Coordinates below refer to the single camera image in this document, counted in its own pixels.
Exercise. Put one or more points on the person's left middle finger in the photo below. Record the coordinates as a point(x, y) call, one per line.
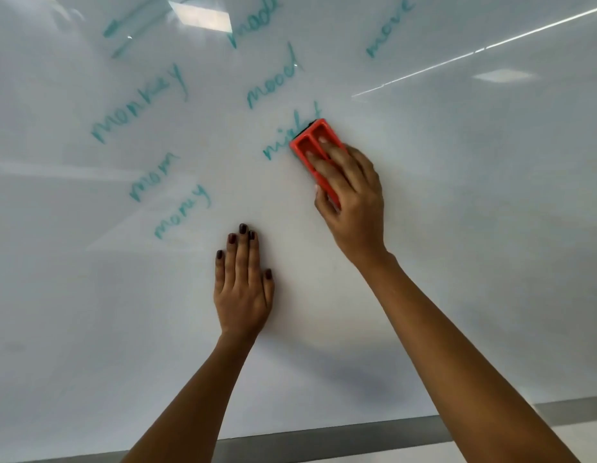
point(243, 253)

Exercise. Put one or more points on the white glass whiteboard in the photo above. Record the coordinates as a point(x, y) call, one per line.
point(472, 236)

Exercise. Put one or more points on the grey metal whiteboard frame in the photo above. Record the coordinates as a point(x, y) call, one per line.
point(327, 441)

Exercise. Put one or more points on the person's left hand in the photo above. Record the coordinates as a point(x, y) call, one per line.
point(241, 298)

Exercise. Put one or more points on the person's left little finger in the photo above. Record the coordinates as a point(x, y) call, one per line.
point(220, 269)

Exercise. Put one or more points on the person's left thumb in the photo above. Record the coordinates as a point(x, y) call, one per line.
point(268, 286)

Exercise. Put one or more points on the person's right thumb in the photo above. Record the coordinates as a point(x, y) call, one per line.
point(326, 200)

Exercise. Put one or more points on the person's right middle finger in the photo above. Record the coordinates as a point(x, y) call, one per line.
point(333, 148)

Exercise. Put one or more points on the red whiteboard eraser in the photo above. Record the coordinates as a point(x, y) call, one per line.
point(301, 145)

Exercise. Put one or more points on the person's left forearm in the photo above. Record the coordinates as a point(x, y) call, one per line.
point(197, 395)

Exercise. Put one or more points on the person's right forearm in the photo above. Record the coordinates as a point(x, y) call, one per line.
point(453, 361)

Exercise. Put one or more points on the person's right hand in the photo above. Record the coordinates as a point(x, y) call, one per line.
point(359, 212)

